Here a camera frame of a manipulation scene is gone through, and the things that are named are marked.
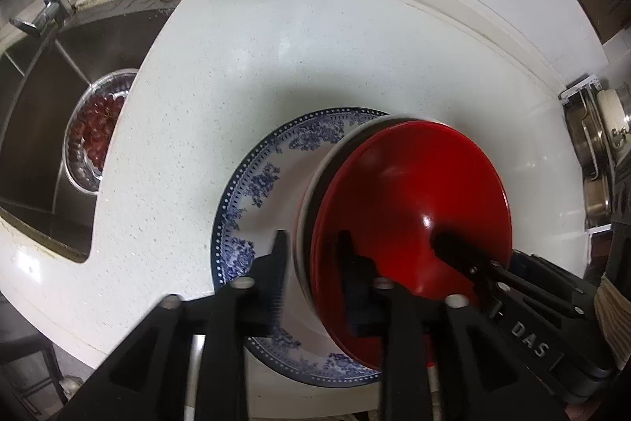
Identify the cream saucepan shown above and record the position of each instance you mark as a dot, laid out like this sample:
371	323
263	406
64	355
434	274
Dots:
611	110

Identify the blue floral white plate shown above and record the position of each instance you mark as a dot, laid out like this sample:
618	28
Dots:
256	184

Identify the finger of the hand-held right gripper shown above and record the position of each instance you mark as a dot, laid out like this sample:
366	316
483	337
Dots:
463	256
547	273

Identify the large steel pot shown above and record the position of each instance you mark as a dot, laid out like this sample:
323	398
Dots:
586	140

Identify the steel sink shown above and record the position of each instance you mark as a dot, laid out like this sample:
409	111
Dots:
44	105

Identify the steel bowl of red fruit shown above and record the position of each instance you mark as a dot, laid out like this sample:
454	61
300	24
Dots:
93	130

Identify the small steel pot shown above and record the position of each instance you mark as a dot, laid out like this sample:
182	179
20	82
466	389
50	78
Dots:
596	204

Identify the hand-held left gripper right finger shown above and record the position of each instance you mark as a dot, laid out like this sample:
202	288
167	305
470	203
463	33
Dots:
349	288

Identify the white pot rack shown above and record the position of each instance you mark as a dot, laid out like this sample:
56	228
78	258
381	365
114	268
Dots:
579	88

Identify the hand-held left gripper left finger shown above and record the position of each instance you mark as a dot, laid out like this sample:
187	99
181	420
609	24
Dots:
277	278

